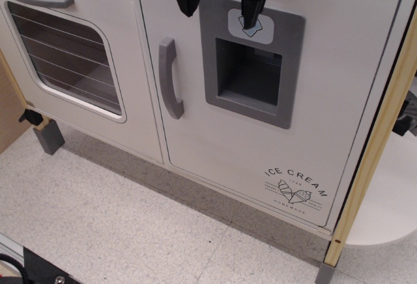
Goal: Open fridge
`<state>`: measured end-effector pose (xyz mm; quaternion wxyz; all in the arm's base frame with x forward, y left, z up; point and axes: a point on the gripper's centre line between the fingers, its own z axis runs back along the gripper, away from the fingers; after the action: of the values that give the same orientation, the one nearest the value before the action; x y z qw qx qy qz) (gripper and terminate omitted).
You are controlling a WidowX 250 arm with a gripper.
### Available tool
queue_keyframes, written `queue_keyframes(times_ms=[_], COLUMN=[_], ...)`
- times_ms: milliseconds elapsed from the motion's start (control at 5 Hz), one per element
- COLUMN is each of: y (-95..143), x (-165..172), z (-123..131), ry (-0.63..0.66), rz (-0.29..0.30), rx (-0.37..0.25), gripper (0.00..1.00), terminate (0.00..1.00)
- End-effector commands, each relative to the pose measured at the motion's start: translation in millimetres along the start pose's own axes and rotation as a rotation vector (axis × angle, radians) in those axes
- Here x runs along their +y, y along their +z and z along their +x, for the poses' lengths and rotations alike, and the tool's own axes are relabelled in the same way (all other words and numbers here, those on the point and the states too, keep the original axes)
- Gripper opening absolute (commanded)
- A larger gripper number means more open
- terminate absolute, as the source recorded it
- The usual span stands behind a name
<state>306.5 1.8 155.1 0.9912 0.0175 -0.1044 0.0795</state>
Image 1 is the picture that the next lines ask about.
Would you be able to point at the grey fridge door handle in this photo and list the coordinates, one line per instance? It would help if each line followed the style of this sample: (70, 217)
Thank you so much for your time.
(166, 56)

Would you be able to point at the white toy fridge door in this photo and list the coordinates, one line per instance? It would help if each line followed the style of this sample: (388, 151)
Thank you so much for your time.
(301, 173)

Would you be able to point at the grey ice dispenser panel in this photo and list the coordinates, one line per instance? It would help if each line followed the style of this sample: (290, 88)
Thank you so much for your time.
(252, 72)

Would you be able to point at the white toy kitchen cabinet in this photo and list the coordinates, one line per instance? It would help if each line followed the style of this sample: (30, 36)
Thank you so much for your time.
(268, 101)

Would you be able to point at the white oven door with window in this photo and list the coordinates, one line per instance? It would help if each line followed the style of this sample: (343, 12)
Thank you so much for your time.
(83, 65)

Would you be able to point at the black clamp right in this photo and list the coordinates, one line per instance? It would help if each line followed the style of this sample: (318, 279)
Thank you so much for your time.
(406, 120)

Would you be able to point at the grey left foot cap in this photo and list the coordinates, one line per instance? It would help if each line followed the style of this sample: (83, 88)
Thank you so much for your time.
(50, 137)

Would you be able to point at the grey foot cap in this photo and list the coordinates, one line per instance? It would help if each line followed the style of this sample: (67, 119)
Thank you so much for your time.
(50, 137)
(325, 274)

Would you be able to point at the black clamp knob left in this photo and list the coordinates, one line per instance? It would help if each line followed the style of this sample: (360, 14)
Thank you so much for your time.
(32, 117)

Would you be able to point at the plywood side panel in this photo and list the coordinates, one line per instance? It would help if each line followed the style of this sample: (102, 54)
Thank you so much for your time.
(11, 109)

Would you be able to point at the white round table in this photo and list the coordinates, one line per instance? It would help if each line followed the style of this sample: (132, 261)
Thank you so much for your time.
(388, 211)

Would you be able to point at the grey right foot cap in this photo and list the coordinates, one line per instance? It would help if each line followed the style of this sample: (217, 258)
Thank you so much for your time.
(325, 274)

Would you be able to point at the light wooden right post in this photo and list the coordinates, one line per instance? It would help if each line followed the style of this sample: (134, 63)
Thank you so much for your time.
(398, 86)

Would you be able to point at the light wooden post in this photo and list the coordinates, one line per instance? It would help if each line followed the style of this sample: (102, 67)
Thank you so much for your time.
(45, 119)
(398, 86)

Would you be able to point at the light wooden left post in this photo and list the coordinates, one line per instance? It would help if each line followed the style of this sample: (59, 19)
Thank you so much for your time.
(45, 119)

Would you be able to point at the black base plate with screw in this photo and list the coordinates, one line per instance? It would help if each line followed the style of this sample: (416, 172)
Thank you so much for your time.
(35, 270)

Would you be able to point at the aluminium rail bottom left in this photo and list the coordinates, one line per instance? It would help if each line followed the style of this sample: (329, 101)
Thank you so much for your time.
(12, 248)

